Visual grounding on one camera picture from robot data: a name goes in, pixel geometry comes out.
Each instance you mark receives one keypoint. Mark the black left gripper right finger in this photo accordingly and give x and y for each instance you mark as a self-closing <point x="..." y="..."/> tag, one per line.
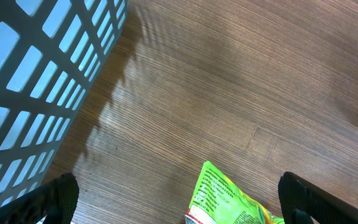
<point x="303" y="202"/>

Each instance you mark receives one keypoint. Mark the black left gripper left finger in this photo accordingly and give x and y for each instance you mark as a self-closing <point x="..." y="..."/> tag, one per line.
<point x="54" y="202"/>

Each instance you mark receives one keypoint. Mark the green snack bag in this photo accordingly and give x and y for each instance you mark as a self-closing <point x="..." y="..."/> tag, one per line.
<point x="217" y="200"/>

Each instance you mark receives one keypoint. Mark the grey plastic mesh basket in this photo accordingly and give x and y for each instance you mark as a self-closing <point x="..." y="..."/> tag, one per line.
<point x="51" y="52"/>

